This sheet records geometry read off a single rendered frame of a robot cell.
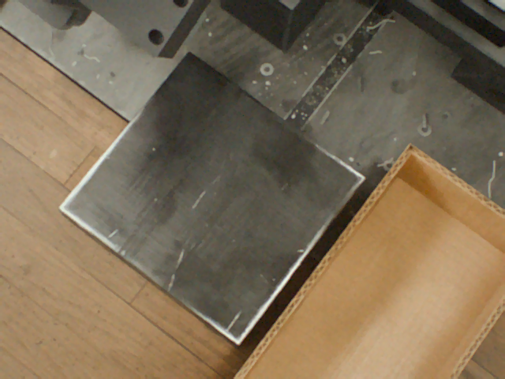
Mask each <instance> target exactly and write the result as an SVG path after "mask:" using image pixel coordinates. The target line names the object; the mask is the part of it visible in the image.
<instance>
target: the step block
mask: <svg viewBox="0 0 505 379"><path fill-rule="evenodd" d="M450 77H452V78H453V79H454V80H456V81H458V83H459V84H461V85H462V86H464V87H465V88H467V89H469V90H470V91H471V92H473V93H475V94H476V95H477V96H478V97H479V98H481V99H483V100H484V101H486V102H487V103H489V104H490V105H492V106H493V107H494V108H495V109H496V110H498V111H500V112H501V113H503V114H504V115H505V77H503V78H502V77H489V76H488V75H486V74H485V73H483V72H481V71H480V70H479V69H478V68H477V67H475V66H473V65H472V64H470V63H468V62H467V61H466V60H464V59H462V60H461V61H460V63H459V64H458V65H457V66H456V67H455V68H454V70H453V71H452V73H451V75H450Z"/></svg>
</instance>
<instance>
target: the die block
mask: <svg viewBox="0 0 505 379"><path fill-rule="evenodd" d="M327 1H328V0H304V1H303V2H302V3H301V4H300V6H298V7H297V8H296V10H295V11H294V12H293V14H289V13H288V12H286V11H284V10H283V9H281V8H280V7H278V6H277V5H276V4H275V3H272V1H270V0H222V8H223V9H224V10H225V11H227V12H228V13H229V14H230V15H232V17H235V18H236V19H237V20H239V21H240V22H241V23H242V24H244V25H247V26H248V27H249V28H250V29H251V30H253V31H254V32H255V33H256V34H258V35H259V36H262V37H263V38H265V39H266V40H267V41H268V42H269V43H270V44H271V45H274V46H275V47H277V48H278V49H280V50H281V51H282V52H284V53H285V52H287V51H288V50H289V49H290V48H291V46H292V45H293V44H294V42H295V40H296V39H297V38H298V37H299V36H300V35H301V34H302V33H303V31H304V30H305V28H306V27H307V26H308V24H309V23H310V22H311V20H313V19H314V18H315V17H316V15H317V14H318V12H319V11H320V10H321V9H322V7H323V6H324V5H326V2H327Z"/></svg>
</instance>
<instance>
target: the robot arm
mask: <svg viewBox="0 0 505 379"><path fill-rule="evenodd" d="M17 1H18V2H19V3H20V4H21V5H23V7H25V8H27V9H29V10H30V11H31V12H33V13H34V14H35V15H36V16H39V17H40V19H42V20H43V21H45V22H46V23H48V24H49V25H51V26H52V27H54V28H59V29H69V28H71V27H72V25H75V26H81V25H83V24H84V23H85V21H86V20H87V19H88V16H90V15H91V13H92V11H94V12H95V13H97V14H98V15H100V16H101V18H103V19H104V20H106V21H107V22H109V23H110V24H112V25H113V26H114V27H116V28H118V30H119V31H121V32H122V33H124V34H125V35H127V36H128V37H130V38H131V39H133V40H134V41H136V43H138V44H139V45H140V46H142V47H144V48H145V49H146V50H148V51H149V52H151V53H152V54H154V55H155V56H156V57H157V58H170V59H173V58H174V56H175V54H176V53H177V51H178V49H179V48H181V46H182V44H184V45H186V46H188V44H189V41H190V40H191V39H192V37H193V36H194V35H195V34H196V32H197V30H198V29H199V27H200V25H201V24H202V22H203V21H204V19H205V17H207V16H208V15H207V14H206V13H205V12H204V10H205V9H206V7H208V5H209V4H210V1H211V0H17Z"/></svg>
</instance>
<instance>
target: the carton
mask: <svg viewBox="0 0 505 379"><path fill-rule="evenodd" d="M504 308H505V211H504V210H503V209H501V207H499V206H498V205H495V204H494V203H492V202H491V201H490V200H489V199H488V198H487V197H485V196H483V195H481V194H480V193H478V192H477V191H476V190H475V189H473V188H472V186H469V185H468V184H466V183H465V182H463V181H462V180H461V179H460V178H457V177H456V176H454V175H453V174H452V173H451V172H450V171H449V170H447V169H446V168H444V167H442V166H440V165H439V164H438V163H437V162H435V161H434V159H431V158H430V157H428V156H427V155H425V154H424V153H423V152H422V151H420V150H418V149H416V148H415V146H413V145H412V144H409V145H408V148H407V149H405V151H404V152H403V153H402V154H401V155H400V157H399V158H398V161H397V162H396V163H395V165H394V166H393V167H392V168H391V169H390V170H389V171H388V173H387V175H386V176H385V178H384V179H383V181H382V182H381V183H380V184H379V185H378V186H377V188H376V189H375V191H374V192H373V193H372V195H371V196H370V198H369V199H368V201H367V202H365V204H364V205H363V206H362V208H361V209H360V211H359V212H358V213H357V215H356V216H355V218H354V219H353V220H352V221H351V222H350V224H349V225H348V226H347V229H345V231H344V232H343V233H342V235H341V236H340V238H338V239H337V242H336V243H335V244H334V245H333V246H332V248H331V249H330V251H329V252H328V253H327V256H325V257H324V259H323V260H322V261H321V262H320V264H319V265H318V266H317V269H316V270H315V272H314V273H312V275H311V276H310V277H309V278H308V280H307V282H306V283H305V285H304V286H303V287H302V289H300V291H299V292H298V293H297V295H296V296H295V297H294V299H293V300H292V302H291V303H290V304H289V305H288V307H287V309H285V310H284V312H283V313H282V315H281V316H280V317H279V319H278V320H277V322H276V323H275V325H274V326H272V327H271V329H270V330H269V332H268V334H267V335H266V336H265V337H264V339H263V340H262V342H261V343H259V346H258V347H257V348H256V350H255V351H254V352H253V353H252V355H251V356H250V357H249V360H248V361H247V362H246V363H245V364H244V365H243V367H242V368H241V369H240V370H239V373H238V374H237V376H236V377H235V378H234V379H455V378H457V377H458V375H459V374H460V373H461V372H462V369H463V367H464V366H465V364H466V363H467V362H468V361H469V360H470V359H471V357H472V355H473V353H474V352H475V350H476V349H477V348H478V346H479V345H480V342H481V341H483V339H484V338H485V337H486V335H487V334H488V332H489V329H490V328H491V327H492V326H493V324H494V323H495V321H497V319H498V318H499V315H500V314H501V313H502V312H503V310H504Z"/></svg>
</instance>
